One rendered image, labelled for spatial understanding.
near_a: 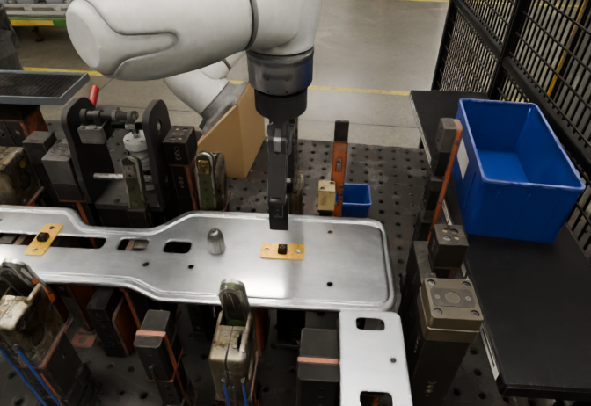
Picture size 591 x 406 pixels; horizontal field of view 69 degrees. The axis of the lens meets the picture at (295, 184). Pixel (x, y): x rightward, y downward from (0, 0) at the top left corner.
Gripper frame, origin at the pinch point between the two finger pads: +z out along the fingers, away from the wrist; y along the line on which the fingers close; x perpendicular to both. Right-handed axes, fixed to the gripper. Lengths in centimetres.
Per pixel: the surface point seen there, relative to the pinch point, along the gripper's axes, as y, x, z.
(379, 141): -199, 47, 113
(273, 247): -0.6, -2.2, 13.4
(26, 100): -27, -59, -2
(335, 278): 5.7, 9.7, 13.7
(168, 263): 4.3, -20.9, 13.7
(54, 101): -27, -53, -2
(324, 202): -10.7, 7.4, 10.2
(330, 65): -327, 13, 113
